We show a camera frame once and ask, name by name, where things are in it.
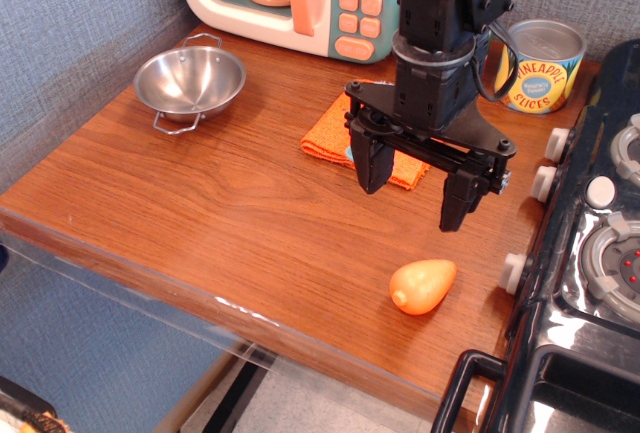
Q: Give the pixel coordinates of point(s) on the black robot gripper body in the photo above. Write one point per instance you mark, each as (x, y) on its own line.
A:
(430, 111)

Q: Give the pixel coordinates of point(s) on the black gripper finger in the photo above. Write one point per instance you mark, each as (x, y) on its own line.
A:
(373, 158)
(462, 194)

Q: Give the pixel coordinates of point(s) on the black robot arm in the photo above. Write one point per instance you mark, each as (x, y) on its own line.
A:
(442, 25)

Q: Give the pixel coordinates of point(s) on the orange folded cloth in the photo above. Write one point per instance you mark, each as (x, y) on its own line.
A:
(329, 140)

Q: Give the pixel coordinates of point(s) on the orange plastic toy carrot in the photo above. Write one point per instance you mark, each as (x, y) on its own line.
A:
(418, 287)

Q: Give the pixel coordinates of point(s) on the toy microwave teal and peach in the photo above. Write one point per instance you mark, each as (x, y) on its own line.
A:
(359, 31)

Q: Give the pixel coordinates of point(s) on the pineapple slices can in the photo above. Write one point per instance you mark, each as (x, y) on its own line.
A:
(549, 57)

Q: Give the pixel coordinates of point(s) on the black toy stove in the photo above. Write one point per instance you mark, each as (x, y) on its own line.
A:
(572, 361)

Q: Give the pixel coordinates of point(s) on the steel bowl with handles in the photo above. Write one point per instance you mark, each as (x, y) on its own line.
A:
(189, 84)

